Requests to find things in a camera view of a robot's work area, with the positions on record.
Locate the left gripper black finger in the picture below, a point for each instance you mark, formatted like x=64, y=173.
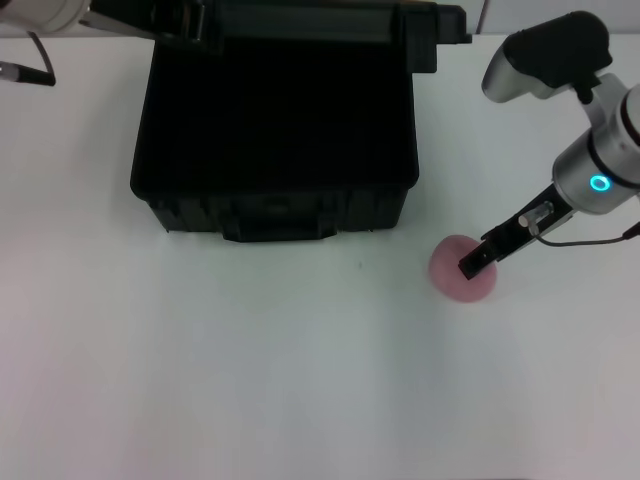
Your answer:
x=207, y=25

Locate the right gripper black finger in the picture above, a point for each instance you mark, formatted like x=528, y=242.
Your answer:
x=477, y=261

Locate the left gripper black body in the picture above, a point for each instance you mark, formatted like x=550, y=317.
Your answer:
x=140, y=17

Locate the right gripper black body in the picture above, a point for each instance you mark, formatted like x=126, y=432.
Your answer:
x=520, y=235

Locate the pink peach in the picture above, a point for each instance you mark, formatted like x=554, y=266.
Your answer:
x=447, y=277

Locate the black plastic carrying case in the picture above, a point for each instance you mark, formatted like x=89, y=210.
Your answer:
x=280, y=125

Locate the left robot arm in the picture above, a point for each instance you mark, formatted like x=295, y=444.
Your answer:
x=40, y=12

